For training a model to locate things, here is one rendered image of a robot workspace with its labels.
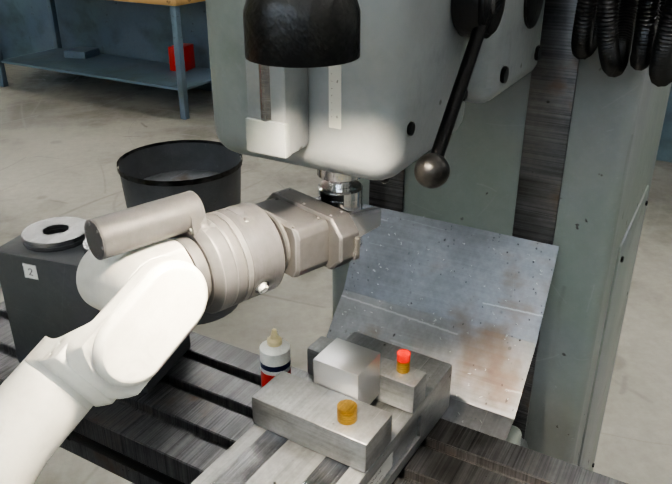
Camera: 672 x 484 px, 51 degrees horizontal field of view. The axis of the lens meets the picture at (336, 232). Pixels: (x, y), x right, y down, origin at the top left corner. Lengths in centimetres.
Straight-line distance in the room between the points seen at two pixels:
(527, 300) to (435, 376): 23
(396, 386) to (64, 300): 46
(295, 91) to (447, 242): 58
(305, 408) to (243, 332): 202
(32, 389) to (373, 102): 34
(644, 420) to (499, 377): 153
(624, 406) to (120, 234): 220
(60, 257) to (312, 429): 42
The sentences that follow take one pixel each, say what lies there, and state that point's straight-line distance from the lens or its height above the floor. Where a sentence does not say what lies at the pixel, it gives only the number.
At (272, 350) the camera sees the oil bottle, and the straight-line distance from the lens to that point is 94.
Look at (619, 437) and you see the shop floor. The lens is 249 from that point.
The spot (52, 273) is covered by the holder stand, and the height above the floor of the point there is 109.
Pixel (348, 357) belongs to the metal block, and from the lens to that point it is 83.
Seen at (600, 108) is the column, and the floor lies 129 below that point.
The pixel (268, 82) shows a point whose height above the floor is 140.
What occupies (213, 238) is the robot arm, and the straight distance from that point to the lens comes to 62.
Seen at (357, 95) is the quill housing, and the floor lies 139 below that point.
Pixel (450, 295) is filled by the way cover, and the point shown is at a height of 98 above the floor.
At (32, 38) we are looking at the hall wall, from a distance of 791.
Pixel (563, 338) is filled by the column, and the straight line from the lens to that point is 115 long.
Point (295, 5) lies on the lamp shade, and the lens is 42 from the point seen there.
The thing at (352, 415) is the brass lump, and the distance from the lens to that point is 78.
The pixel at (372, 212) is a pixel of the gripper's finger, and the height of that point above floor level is 124.
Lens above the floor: 154
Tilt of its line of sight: 25 degrees down
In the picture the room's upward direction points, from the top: straight up
